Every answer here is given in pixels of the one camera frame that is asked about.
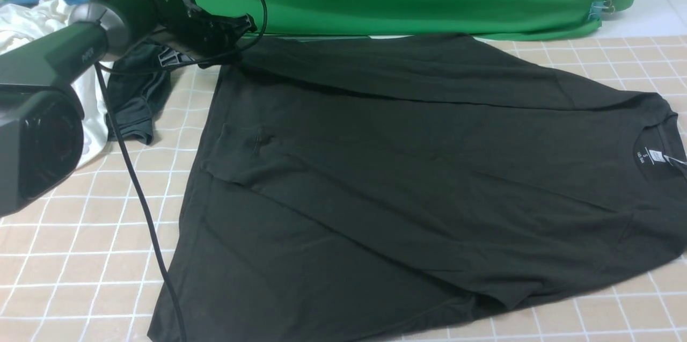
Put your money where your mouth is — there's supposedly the blue binder clip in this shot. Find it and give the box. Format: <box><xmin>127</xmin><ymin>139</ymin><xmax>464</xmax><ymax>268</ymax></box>
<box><xmin>587</xmin><ymin>0</ymin><xmax>616</xmax><ymax>21</ymax></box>

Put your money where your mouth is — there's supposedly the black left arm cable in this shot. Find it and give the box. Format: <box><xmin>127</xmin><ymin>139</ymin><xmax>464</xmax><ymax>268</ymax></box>
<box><xmin>81</xmin><ymin>0</ymin><xmax>269</xmax><ymax>342</ymax></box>

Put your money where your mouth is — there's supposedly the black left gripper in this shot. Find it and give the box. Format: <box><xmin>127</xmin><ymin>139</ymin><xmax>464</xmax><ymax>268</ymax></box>
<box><xmin>150</xmin><ymin>0</ymin><xmax>258</xmax><ymax>69</ymax></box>

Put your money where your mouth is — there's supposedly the dark gray long-sleeve top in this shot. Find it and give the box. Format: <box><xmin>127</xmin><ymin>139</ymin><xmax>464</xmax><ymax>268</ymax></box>
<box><xmin>169</xmin><ymin>34</ymin><xmax>685</xmax><ymax>341</ymax></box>

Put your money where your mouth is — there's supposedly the checkered beige table cloth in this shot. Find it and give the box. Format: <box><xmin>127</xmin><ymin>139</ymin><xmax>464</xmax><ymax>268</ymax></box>
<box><xmin>1</xmin><ymin>35</ymin><xmax>686</xmax><ymax>341</ymax></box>

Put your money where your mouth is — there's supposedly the white crumpled shirt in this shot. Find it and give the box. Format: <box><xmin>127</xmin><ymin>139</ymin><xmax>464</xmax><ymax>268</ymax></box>
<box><xmin>1</xmin><ymin>0</ymin><xmax>109</xmax><ymax>168</ymax></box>

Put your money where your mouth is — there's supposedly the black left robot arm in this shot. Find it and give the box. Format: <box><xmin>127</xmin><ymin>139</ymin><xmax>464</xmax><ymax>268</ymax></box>
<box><xmin>1</xmin><ymin>0</ymin><xmax>258</xmax><ymax>216</ymax></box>

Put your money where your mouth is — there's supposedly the dark teal crumpled garment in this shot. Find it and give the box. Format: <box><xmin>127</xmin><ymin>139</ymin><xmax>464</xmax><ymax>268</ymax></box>
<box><xmin>107</xmin><ymin>42</ymin><xmax>173</xmax><ymax>145</ymax></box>

